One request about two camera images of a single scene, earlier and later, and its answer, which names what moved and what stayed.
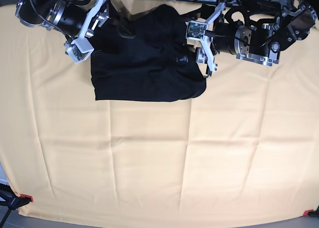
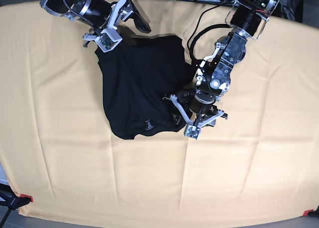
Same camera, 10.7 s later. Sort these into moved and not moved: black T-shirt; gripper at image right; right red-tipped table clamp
Moved: gripper at image right; black T-shirt
Not moved: right red-tipped table clamp
